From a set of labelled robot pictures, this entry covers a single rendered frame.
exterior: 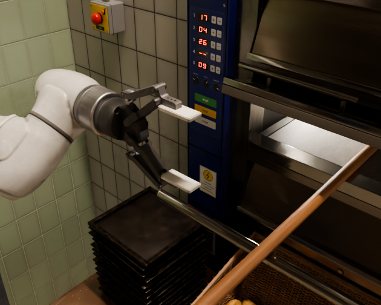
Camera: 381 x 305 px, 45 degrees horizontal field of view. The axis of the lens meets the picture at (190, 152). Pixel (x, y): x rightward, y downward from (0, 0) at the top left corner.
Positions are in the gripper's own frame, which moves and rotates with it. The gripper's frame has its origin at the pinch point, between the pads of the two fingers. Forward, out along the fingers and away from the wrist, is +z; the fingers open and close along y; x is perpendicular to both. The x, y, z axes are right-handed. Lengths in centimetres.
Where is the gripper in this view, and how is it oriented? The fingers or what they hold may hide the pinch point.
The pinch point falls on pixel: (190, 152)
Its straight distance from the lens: 75.7
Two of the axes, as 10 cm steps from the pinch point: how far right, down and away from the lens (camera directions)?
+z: 7.4, 3.5, -5.7
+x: -6.7, 3.9, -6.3
